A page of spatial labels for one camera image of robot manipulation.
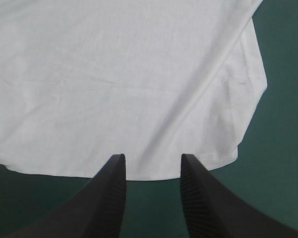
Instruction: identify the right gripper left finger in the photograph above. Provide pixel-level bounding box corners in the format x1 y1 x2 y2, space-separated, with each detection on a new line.
5 153 127 238

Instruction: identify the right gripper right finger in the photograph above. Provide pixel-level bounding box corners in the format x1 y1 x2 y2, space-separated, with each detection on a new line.
180 153 297 238

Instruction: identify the white T-shirt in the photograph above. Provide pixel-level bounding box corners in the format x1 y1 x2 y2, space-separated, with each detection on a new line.
0 0 268 181

